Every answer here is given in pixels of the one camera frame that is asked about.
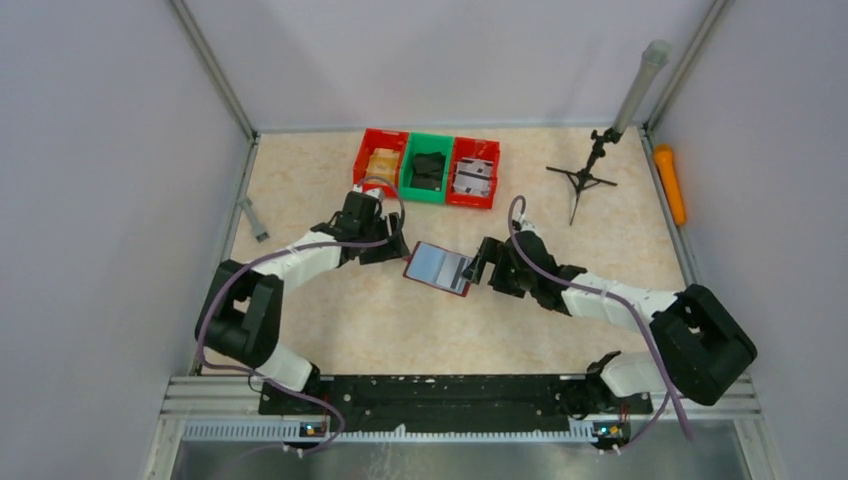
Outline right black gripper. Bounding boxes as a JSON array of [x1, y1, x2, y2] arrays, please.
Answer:
[[462, 236, 536, 298]]

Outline red card holder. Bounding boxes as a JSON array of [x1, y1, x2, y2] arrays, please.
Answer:
[[402, 240, 475, 299]]

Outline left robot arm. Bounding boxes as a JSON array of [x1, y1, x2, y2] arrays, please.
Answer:
[[194, 188, 409, 414]]

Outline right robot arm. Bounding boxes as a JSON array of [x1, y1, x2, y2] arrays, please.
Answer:
[[462, 229, 758, 412]]

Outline silver credit card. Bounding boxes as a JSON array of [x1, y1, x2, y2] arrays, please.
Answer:
[[407, 243, 472, 294]]

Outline white cards in bin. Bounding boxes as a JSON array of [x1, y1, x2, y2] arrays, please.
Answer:
[[452, 157, 494, 198]]

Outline black item in bin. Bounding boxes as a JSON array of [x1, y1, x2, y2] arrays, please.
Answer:
[[410, 152, 446, 191]]

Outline wooden piece in bin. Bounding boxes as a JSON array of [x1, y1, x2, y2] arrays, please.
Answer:
[[365, 148, 401, 185]]

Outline green bin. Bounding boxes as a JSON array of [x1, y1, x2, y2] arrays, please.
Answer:
[[399, 132, 454, 204]]

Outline left red bin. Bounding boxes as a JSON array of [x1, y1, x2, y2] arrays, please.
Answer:
[[352, 128, 410, 198]]

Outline red bin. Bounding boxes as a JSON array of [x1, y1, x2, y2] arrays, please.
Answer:
[[352, 128, 410, 198], [445, 136, 501, 210]]

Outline right red bin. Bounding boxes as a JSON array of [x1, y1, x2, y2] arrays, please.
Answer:
[[445, 136, 501, 210]]

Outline black tripod stand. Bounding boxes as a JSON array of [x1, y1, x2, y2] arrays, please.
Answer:
[[546, 127, 623, 225]]

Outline grey small tool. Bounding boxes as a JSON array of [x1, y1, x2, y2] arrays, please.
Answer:
[[237, 196, 270, 243]]

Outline orange cylinder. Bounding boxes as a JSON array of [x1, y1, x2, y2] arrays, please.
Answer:
[[653, 144, 687, 226]]

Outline grey tube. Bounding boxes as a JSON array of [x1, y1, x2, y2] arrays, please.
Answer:
[[611, 39, 672, 136]]

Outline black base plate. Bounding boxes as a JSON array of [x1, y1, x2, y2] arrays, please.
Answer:
[[258, 374, 653, 433]]

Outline grey cable duct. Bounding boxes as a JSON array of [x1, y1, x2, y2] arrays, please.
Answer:
[[182, 420, 627, 444]]

